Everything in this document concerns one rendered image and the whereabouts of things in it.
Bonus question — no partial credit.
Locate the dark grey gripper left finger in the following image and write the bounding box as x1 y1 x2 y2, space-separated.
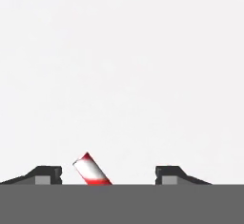
0 165 63 186

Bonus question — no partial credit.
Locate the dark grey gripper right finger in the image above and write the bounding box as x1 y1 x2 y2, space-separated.
154 165 214 186

